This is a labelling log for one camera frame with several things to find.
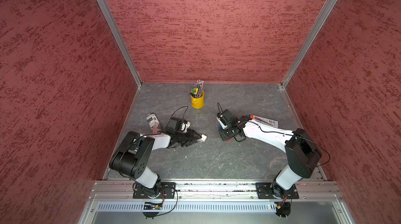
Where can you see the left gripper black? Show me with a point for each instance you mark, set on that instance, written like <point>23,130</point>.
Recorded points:
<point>191,138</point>

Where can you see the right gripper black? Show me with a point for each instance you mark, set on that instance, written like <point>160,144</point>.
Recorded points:
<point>223,136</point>

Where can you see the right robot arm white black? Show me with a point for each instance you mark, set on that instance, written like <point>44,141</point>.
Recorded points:
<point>303,155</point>

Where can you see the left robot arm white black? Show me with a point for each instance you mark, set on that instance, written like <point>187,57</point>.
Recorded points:
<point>132,155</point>

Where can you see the small striped can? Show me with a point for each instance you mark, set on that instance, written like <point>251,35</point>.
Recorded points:
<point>153,122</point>

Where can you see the white blue red flat box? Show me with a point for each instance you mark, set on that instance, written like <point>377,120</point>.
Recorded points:
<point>264,122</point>

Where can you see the yellow pen cup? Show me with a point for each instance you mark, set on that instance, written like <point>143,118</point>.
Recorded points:
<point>197,102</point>

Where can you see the pens bundle in cup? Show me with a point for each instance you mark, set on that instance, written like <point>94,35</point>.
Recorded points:
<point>197,87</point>

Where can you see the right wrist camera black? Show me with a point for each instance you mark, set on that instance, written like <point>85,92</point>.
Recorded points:
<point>227,120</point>

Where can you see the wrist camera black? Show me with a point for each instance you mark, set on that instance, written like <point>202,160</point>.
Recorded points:
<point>227,120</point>
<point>177,125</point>

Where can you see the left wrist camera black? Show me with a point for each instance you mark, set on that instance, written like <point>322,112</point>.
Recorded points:
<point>177,125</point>

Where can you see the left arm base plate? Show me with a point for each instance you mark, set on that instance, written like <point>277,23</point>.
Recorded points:
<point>167,190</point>

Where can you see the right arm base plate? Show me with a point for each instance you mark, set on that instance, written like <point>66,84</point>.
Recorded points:
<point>266,190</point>

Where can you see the white slotted cable duct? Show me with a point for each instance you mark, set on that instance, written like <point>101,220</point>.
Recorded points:
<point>202,207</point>

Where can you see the aluminium front rail frame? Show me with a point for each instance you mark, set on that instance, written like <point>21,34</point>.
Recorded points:
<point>187,190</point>

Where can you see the right aluminium corner post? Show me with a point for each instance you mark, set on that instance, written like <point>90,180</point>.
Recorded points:
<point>317,25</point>

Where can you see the aluminium corner post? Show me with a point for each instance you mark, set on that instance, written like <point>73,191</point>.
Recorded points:
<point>105,9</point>
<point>317,25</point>

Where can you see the left aluminium corner post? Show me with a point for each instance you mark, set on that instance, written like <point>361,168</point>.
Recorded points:
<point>105,9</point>

